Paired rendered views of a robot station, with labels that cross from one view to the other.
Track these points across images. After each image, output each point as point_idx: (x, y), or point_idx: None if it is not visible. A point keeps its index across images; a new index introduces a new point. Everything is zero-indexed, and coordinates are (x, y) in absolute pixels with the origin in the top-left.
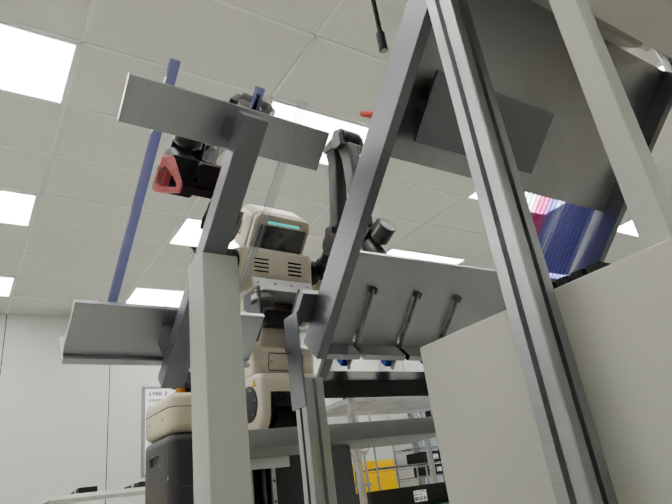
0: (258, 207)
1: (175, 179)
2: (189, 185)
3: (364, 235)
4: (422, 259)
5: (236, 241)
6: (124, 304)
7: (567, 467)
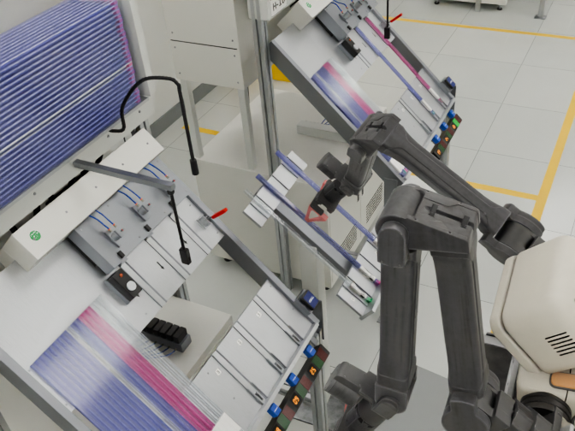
0: (537, 250)
1: None
2: None
3: (248, 274)
4: (235, 322)
5: None
6: (365, 240)
7: None
